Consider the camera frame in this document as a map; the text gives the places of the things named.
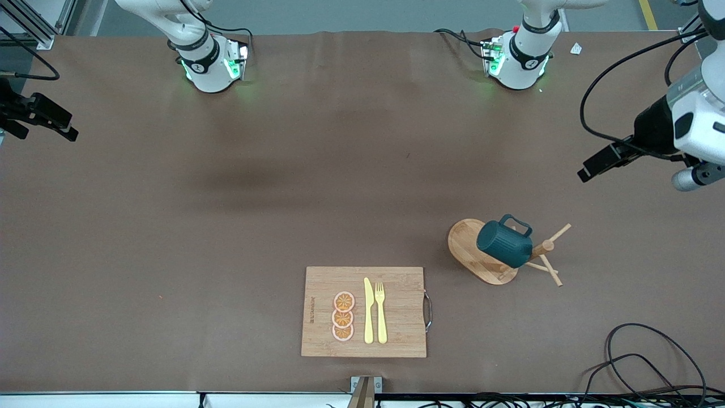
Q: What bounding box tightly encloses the white table edge rail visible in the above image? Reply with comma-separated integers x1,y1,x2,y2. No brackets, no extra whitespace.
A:
0,391,352,408

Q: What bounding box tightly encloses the yellow plastic fork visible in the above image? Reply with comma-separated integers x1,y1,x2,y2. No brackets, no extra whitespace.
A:
374,282,389,345

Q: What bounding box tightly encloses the brown table cover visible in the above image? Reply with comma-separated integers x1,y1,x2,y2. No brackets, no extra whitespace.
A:
0,28,725,394

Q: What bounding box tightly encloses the dark green cup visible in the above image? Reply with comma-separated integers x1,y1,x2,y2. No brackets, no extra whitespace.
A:
476,214,534,269

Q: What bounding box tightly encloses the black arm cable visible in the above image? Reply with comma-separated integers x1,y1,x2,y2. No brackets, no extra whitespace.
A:
0,25,61,81
579,11,725,162

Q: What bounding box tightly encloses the black looped floor cable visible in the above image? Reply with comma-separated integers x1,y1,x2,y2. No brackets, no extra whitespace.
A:
605,322,710,406
579,354,689,407

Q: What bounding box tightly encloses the grey metal mounting bracket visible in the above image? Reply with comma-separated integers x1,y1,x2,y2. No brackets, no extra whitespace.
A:
347,375,383,408

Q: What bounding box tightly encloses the bamboo cutting board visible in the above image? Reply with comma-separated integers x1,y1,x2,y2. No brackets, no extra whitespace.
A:
301,266,433,359

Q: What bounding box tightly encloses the black base cable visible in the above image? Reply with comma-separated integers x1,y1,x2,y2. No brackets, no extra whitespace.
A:
195,22,254,56
433,27,493,60

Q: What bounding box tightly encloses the wooden cup rack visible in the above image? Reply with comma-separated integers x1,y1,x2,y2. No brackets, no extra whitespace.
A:
447,218,573,287

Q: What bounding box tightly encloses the yellow plastic knife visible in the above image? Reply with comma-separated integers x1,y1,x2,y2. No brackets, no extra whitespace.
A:
364,277,375,345

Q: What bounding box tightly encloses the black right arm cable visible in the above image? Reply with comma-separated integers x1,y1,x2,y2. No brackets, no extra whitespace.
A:
0,25,61,81

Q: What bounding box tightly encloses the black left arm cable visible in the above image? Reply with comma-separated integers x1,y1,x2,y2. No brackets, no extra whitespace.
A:
579,11,725,162

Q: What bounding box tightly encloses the black cable bundle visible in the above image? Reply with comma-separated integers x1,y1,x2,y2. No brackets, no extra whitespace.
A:
326,391,725,408

